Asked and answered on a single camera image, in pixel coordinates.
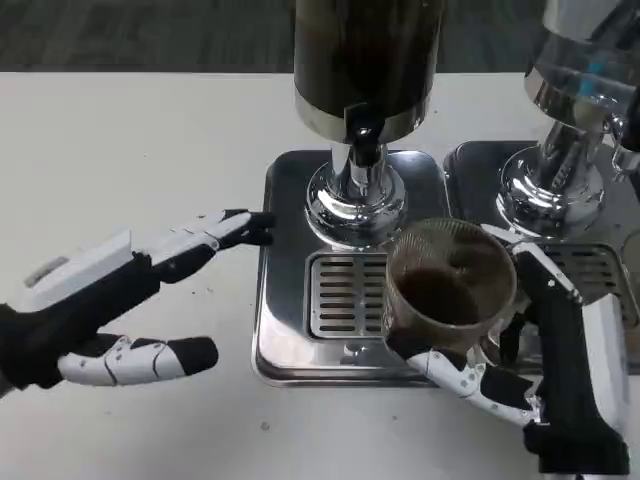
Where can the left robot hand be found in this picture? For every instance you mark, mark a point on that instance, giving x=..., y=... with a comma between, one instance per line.
x=100, y=280

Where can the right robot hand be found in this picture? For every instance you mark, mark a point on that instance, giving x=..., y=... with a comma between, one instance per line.
x=565, y=360

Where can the clear ribbed glass cup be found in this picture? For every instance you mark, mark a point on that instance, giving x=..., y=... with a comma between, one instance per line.
x=440, y=295

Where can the steel slotted drip grid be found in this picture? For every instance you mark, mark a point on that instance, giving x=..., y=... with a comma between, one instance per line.
x=345, y=295
x=595, y=270

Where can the steel drip tray base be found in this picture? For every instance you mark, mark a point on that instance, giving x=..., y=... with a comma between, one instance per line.
x=475, y=170
x=285, y=300

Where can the chrome dispenser tap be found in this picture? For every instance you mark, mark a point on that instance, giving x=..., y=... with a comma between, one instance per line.
x=622, y=150

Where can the clear tank drink dispenser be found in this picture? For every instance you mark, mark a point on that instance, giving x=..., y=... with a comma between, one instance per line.
x=575, y=75

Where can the black dispenser tap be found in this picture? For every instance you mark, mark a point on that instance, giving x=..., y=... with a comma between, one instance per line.
x=364, y=127

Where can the dark tank drink dispenser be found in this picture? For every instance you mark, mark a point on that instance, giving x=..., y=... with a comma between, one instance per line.
x=365, y=50

